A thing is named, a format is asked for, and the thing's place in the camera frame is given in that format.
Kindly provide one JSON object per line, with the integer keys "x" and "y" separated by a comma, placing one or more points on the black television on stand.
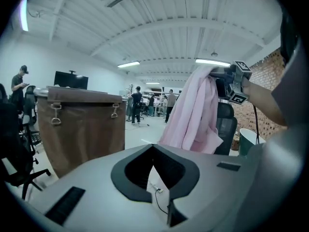
{"x": 71, "y": 80}

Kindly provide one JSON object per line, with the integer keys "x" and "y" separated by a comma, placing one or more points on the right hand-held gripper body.
{"x": 237, "y": 81}

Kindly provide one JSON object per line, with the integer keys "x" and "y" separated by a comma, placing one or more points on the ceiling light bar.
{"x": 129, "y": 64}
{"x": 212, "y": 62}
{"x": 23, "y": 14}

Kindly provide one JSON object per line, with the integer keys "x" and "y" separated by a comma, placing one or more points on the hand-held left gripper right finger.
{"x": 176, "y": 173}

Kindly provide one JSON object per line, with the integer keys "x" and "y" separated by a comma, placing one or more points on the person's right forearm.
{"x": 263, "y": 98}

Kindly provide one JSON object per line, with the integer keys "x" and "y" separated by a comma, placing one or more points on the black mesh office chair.
{"x": 225, "y": 124}

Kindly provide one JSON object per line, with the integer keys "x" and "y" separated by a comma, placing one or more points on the black coat rack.
{"x": 130, "y": 91}

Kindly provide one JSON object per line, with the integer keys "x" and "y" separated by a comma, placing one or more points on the brown laundry hamper cart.
{"x": 82, "y": 134}

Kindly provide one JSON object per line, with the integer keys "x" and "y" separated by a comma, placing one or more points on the dark green bathtub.
{"x": 248, "y": 141}

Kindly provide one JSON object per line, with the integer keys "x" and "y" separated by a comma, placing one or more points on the person's black shirt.
{"x": 280, "y": 98}

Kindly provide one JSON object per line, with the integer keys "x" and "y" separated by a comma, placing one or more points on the brown cardboard box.
{"x": 235, "y": 142}

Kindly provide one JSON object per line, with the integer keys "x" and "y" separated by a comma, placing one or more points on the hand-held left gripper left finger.
{"x": 135, "y": 175}

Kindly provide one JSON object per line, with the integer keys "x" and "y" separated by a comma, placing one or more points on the white shelving workbench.
{"x": 159, "y": 93}

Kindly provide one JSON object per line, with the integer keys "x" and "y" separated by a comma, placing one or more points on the white power strip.
{"x": 157, "y": 187}

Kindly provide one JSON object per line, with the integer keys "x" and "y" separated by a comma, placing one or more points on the pink cloth garment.
{"x": 190, "y": 110}

